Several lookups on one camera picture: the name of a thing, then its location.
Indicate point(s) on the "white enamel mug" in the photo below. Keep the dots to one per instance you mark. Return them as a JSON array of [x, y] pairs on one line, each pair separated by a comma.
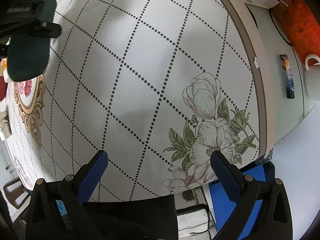
[[311, 76]]

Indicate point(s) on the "red plastic bag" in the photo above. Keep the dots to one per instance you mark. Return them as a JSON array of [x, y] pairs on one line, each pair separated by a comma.
[[300, 25]]

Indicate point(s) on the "white patterned tablecloth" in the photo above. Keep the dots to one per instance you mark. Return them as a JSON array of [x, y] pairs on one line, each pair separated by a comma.
[[157, 84]]

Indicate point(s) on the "dark lighter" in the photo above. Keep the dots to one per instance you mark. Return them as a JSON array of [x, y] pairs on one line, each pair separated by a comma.
[[289, 85]]

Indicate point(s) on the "red paper cup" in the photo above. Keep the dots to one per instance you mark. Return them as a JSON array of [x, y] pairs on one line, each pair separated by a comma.
[[3, 88]]

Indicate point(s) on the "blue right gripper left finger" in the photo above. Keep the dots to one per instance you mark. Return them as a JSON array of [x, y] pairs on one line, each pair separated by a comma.
[[90, 174]]

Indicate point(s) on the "black trousers legs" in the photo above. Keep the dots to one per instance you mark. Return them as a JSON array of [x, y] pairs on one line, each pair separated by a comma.
[[153, 218]]

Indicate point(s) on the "dark teal cup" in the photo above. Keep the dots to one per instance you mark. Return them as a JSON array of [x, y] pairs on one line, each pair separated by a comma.
[[28, 57]]

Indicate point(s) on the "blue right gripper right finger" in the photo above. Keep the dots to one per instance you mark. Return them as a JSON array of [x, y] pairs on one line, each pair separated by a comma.
[[228, 175]]

